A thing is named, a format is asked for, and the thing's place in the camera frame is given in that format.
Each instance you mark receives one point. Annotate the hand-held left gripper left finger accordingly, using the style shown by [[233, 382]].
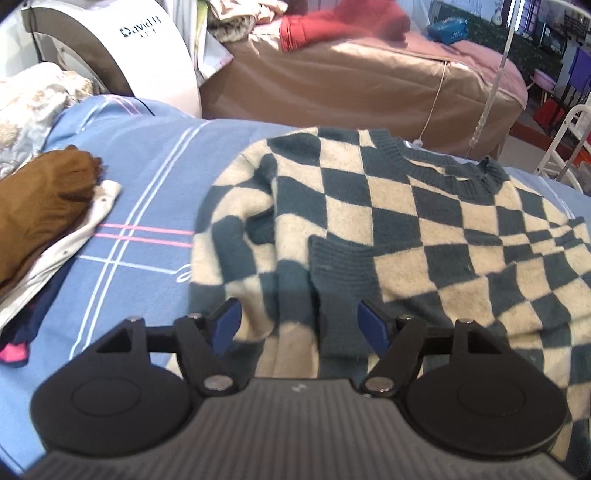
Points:
[[228, 323]]

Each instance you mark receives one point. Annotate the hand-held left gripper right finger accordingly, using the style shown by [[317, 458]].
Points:
[[374, 330]]

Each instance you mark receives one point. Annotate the checkered knit sweater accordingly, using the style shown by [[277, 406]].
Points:
[[392, 207]]

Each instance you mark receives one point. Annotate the pile of pale clothes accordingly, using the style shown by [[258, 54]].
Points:
[[244, 18]]

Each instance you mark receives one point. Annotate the blue striped bed sheet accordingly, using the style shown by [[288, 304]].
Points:
[[152, 184]]

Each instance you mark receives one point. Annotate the white garment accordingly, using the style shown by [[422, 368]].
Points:
[[60, 258]]

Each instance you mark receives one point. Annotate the dark navy and pink garment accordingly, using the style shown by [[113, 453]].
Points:
[[27, 327]]

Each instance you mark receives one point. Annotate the brown garment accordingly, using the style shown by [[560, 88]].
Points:
[[41, 203]]

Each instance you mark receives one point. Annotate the massage bed with brown cover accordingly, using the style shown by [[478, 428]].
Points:
[[346, 92]]

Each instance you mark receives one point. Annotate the white trolley cart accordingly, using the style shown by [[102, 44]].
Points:
[[561, 138]]

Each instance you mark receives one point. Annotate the clear plastic tube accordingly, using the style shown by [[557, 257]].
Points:
[[489, 87]]

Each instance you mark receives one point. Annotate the white rounded machine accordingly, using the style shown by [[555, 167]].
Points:
[[138, 55]]

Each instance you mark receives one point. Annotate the pink blanket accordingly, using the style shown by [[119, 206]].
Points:
[[480, 60]]

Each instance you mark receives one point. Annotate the beige floral quilt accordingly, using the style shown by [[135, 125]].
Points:
[[32, 106]]

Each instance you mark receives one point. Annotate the pink plastic basin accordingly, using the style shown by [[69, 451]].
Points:
[[544, 78]]

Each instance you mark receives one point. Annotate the red garment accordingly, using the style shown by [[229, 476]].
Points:
[[332, 27]]

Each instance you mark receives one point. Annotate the blue bag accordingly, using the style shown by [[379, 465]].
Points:
[[447, 30]]

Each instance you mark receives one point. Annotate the green patterned cloth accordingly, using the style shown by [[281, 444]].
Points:
[[508, 32]]

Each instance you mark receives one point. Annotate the purple cloth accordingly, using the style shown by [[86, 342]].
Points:
[[579, 69]]

